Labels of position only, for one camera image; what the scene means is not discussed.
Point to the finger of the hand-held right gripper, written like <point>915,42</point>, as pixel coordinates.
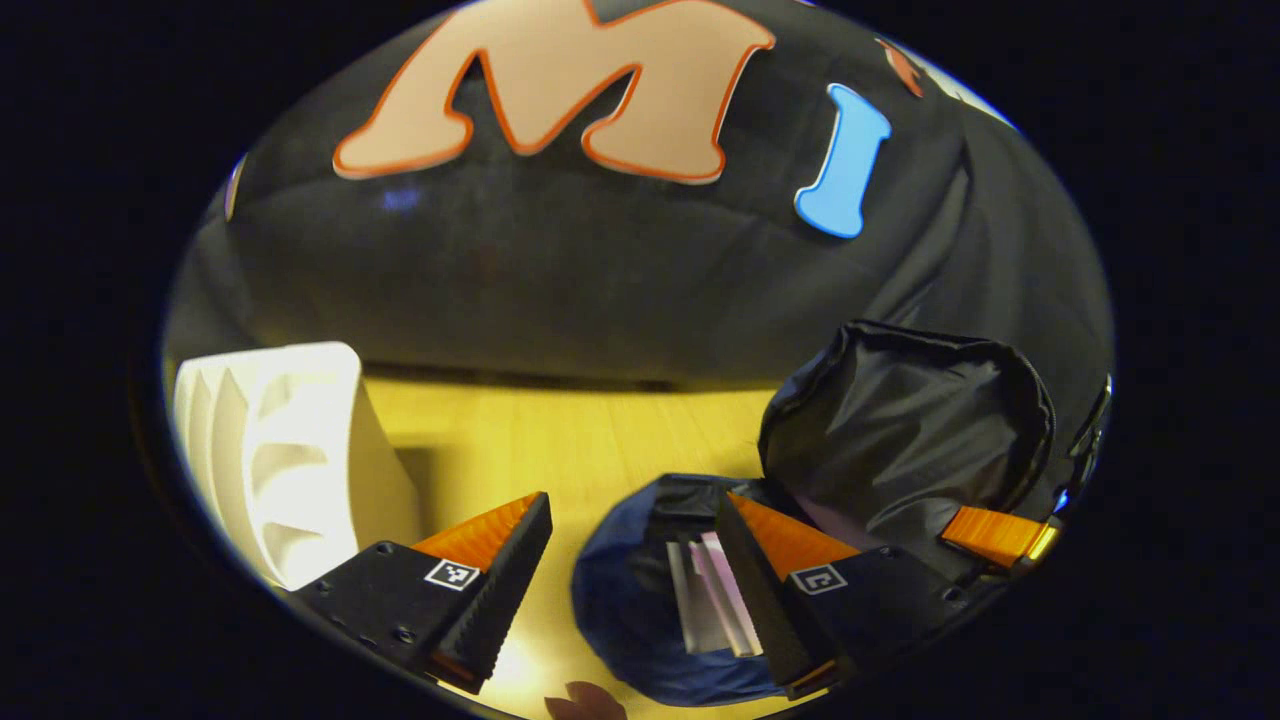
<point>1000,535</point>

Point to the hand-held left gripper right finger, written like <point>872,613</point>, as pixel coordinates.
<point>765,600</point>

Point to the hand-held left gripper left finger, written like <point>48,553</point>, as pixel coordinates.
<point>505,590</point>

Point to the pink cover book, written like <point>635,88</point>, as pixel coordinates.
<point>730,600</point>

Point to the dark cover book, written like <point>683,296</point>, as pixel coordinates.
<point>685,600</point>

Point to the blue schoolbag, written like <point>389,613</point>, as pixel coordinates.
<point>900,420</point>

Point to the white bookshelf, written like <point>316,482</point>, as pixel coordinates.
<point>290,450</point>

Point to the black backdrop cloth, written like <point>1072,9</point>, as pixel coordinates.
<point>600,280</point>

